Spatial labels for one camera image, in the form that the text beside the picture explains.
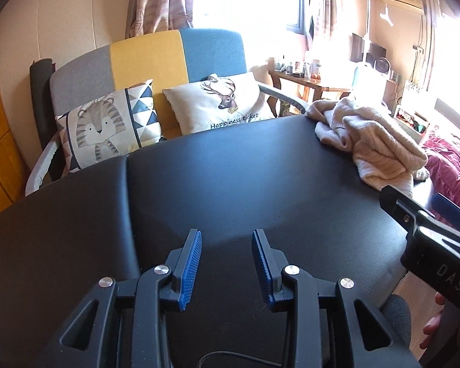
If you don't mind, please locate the wall air conditioner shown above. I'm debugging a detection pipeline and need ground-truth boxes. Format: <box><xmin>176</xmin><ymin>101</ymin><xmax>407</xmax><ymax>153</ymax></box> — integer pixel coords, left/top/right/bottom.
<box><xmin>380</xmin><ymin>0</ymin><xmax>424</xmax><ymax>11</ymax></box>

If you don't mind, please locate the black rolled mat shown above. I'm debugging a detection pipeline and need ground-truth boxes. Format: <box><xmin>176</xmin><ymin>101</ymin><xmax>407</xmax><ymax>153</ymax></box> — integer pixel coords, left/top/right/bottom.
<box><xmin>29</xmin><ymin>58</ymin><xmax>59</xmax><ymax>182</ymax></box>

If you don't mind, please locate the small desk fan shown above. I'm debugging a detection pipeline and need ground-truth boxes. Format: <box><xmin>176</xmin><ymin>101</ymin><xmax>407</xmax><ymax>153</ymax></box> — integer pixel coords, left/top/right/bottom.
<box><xmin>373</xmin><ymin>57</ymin><xmax>392</xmax><ymax>76</ymax></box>

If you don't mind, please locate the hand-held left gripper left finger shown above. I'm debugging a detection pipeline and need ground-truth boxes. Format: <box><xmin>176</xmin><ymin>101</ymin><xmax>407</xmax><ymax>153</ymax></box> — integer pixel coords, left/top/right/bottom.
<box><xmin>34</xmin><ymin>229</ymin><xmax>202</xmax><ymax>368</ymax></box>

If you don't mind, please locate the patterned beige curtain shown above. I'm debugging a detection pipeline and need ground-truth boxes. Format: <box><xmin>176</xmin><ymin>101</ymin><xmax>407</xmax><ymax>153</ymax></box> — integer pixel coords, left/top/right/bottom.
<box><xmin>124</xmin><ymin>0</ymin><xmax>195</xmax><ymax>40</ymax></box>
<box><xmin>310</xmin><ymin>0</ymin><xmax>342</xmax><ymax>52</ymax></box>

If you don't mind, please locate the white clothes stand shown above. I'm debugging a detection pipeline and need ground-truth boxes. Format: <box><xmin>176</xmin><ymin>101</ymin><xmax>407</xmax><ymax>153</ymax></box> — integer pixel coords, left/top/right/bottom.
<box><xmin>364</xmin><ymin>0</ymin><xmax>387</xmax><ymax>67</ymax></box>

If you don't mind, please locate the black cable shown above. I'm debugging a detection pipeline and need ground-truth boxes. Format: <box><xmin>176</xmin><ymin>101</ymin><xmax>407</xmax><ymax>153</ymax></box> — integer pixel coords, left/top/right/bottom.
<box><xmin>198</xmin><ymin>350</ymin><xmax>271</xmax><ymax>368</ymax></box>

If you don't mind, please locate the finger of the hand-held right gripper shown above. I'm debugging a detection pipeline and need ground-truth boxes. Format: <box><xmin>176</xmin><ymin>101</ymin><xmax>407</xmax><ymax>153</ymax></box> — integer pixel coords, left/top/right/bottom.
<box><xmin>379</xmin><ymin>185</ymin><xmax>437</xmax><ymax>238</ymax></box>
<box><xmin>431</xmin><ymin>194</ymin><xmax>460</xmax><ymax>232</ymax></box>

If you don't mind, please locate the group of bottles and jars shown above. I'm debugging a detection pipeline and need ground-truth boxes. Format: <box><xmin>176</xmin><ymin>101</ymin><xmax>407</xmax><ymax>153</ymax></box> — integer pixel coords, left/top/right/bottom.
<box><xmin>273</xmin><ymin>57</ymin><xmax>323</xmax><ymax>79</ymax></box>

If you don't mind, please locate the white clothes hanger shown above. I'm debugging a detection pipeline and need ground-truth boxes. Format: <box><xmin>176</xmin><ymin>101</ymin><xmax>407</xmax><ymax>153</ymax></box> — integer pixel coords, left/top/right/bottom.
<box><xmin>379</xmin><ymin>2</ymin><xmax>395</xmax><ymax>27</ymax></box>

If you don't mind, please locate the dark monitor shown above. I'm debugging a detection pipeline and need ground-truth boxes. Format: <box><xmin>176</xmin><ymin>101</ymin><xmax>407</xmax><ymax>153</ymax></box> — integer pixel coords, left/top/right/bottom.
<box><xmin>350</xmin><ymin>33</ymin><xmax>387</xmax><ymax>64</ymax></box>

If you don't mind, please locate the deer print cushion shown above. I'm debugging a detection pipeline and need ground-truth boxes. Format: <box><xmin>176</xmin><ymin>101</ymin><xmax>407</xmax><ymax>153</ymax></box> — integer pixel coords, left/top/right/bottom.
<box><xmin>162</xmin><ymin>72</ymin><xmax>276</xmax><ymax>136</ymax></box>

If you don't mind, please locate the grey yellow blue sofa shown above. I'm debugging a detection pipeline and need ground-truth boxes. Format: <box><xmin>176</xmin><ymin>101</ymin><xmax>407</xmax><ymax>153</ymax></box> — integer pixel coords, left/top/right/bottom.
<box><xmin>25</xmin><ymin>29</ymin><xmax>311</xmax><ymax>196</ymax></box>

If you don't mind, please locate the tiger print cushion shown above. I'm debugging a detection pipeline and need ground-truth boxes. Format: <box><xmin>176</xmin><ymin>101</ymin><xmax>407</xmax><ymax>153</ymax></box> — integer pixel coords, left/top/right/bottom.
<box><xmin>55</xmin><ymin>79</ymin><xmax>162</xmax><ymax>172</ymax></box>

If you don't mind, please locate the red quilt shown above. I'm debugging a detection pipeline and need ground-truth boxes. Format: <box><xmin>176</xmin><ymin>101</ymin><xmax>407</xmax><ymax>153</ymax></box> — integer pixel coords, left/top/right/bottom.
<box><xmin>421</xmin><ymin>135</ymin><xmax>460</xmax><ymax>217</ymax></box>

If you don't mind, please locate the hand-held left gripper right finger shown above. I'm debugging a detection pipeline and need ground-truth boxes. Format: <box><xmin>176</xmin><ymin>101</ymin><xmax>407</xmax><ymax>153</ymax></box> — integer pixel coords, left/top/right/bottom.
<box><xmin>252</xmin><ymin>229</ymin><xmax>422</xmax><ymax>368</ymax></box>

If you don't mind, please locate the person's right hand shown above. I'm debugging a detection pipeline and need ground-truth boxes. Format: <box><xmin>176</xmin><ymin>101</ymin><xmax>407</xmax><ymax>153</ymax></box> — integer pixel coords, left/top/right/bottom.
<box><xmin>422</xmin><ymin>291</ymin><xmax>446</xmax><ymax>350</ymax></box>

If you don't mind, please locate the cream knit sweater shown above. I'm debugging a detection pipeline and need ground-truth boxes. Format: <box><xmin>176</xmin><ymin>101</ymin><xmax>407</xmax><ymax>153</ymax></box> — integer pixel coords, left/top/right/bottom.
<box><xmin>329</xmin><ymin>98</ymin><xmax>430</xmax><ymax>196</ymax></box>

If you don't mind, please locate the wooden side table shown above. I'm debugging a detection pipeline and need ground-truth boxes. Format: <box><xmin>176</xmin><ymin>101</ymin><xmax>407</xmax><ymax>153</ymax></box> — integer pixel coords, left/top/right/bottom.
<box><xmin>267</xmin><ymin>57</ymin><xmax>354</xmax><ymax>117</ymax></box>

